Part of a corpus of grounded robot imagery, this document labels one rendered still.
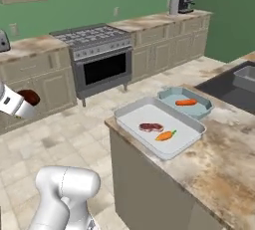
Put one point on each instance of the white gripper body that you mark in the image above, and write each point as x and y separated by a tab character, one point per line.
26	110

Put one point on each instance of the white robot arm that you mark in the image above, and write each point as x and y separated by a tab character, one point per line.
63	190

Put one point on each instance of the dark red raw steak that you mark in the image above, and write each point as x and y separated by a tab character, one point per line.
30	96

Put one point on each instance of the red marbled raw steak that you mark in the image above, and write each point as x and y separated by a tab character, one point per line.
151	127

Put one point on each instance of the orange carrot with green leaves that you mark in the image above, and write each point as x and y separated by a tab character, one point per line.
163	136

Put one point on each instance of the orange carrot without leaves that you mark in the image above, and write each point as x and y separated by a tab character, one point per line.
186	102

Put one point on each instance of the light blue tupperware container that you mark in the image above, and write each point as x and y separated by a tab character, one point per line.
199	109

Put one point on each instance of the beige base cabinet run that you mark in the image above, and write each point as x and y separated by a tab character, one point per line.
43	81
166	48

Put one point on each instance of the silver toaster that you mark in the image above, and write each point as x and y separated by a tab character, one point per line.
3	41

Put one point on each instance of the silver range with oven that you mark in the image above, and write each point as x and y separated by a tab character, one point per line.
99	64

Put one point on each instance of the grey metal tray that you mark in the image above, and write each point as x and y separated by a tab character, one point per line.
146	114

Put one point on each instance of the beige island cabinet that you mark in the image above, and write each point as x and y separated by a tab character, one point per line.
146	187

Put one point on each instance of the black coffee machine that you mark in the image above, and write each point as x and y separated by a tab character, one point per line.
186	3

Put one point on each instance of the dark grey sink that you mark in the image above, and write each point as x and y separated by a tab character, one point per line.
219	88

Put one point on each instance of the grey rectangular container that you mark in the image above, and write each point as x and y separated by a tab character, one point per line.
245	79

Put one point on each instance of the beige wall outlet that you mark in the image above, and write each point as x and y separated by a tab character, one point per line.
116	11
13	29

